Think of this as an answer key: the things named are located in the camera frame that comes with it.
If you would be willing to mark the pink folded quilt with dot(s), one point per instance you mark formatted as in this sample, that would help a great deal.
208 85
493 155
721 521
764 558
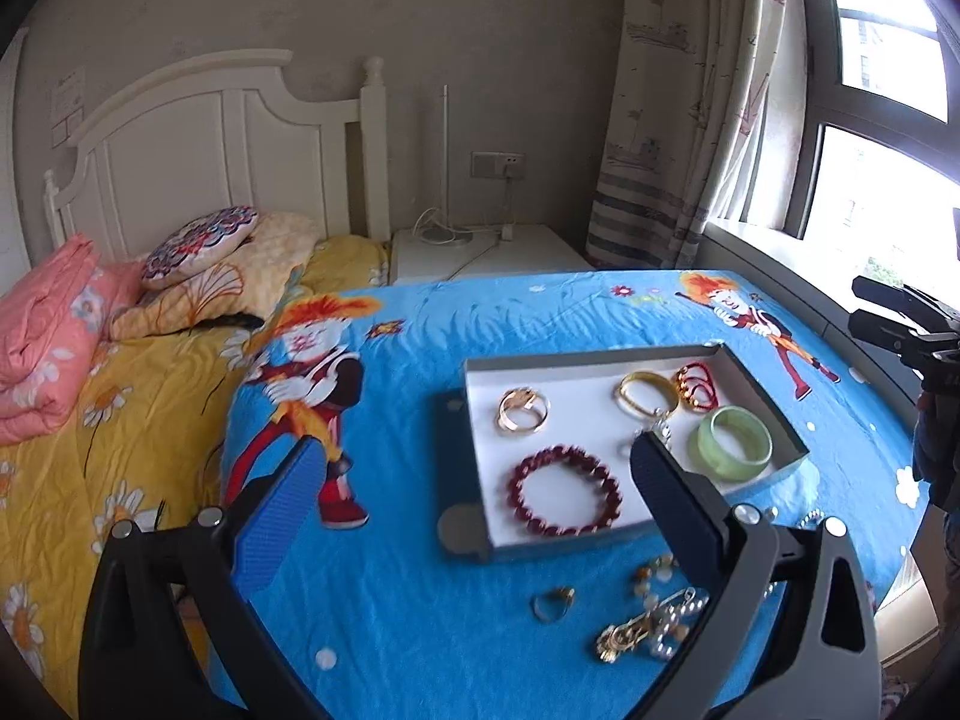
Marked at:
45 337

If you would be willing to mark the grey cardboard box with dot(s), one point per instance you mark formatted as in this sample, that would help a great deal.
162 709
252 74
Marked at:
585 427

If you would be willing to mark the yellow floral bedsheet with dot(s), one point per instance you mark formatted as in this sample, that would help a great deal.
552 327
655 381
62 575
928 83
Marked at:
112 465

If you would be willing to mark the gold charm pendant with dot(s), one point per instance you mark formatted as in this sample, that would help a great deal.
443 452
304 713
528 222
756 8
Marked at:
619 641

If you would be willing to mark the paper wall label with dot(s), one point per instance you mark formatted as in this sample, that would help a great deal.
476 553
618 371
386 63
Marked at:
67 105

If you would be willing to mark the wide gold bangle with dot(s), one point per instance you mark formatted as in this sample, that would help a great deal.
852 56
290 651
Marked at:
626 397

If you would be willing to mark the green jade bangle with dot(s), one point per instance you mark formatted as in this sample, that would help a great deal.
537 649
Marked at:
712 450

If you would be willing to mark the printed curtain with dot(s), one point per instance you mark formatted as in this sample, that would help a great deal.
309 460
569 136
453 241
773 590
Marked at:
675 90

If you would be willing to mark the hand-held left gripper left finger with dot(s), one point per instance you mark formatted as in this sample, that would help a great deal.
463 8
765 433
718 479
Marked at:
277 517

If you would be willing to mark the blue printed blanket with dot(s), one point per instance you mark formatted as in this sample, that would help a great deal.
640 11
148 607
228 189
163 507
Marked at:
420 615

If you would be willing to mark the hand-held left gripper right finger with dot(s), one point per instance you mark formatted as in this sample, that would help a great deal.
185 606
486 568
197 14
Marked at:
675 510

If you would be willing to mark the yellow patterned pillow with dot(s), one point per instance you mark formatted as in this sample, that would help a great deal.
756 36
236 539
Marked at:
195 300

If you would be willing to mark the white headboard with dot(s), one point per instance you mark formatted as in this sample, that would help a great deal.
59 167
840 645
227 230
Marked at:
195 157

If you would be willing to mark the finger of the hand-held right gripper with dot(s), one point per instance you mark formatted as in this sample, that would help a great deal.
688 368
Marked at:
885 330
900 296

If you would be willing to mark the white nightstand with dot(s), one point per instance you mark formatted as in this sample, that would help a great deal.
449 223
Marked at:
517 255

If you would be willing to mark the window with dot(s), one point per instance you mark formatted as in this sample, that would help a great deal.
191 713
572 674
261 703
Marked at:
877 187

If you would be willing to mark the wall socket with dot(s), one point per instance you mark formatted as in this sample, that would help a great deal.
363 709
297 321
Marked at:
495 165

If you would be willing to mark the round patterned cushion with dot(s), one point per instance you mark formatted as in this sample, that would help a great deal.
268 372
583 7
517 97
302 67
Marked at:
199 244

